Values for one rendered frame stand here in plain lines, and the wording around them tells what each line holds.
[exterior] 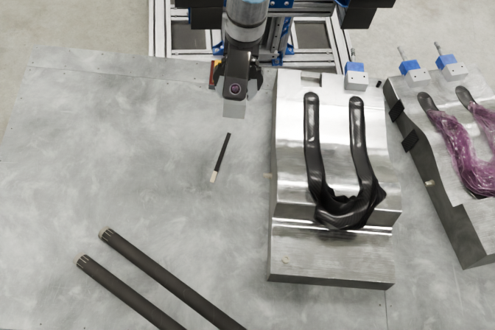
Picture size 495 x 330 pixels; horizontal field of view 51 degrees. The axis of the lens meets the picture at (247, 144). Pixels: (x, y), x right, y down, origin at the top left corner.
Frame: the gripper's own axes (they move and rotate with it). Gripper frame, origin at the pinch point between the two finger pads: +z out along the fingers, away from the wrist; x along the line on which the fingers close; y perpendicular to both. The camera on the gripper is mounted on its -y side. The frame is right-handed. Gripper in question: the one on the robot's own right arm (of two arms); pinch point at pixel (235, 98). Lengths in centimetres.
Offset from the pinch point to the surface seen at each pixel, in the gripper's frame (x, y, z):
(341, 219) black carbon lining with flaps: -24.7, -23.3, 7.9
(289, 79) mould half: -13.0, 11.3, 6.1
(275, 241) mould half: -10.7, -29.0, 9.0
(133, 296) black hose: 16.6, -42.0, 9.5
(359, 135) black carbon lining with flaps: -29.8, -2.1, 7.1
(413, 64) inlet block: -46, 22, 8
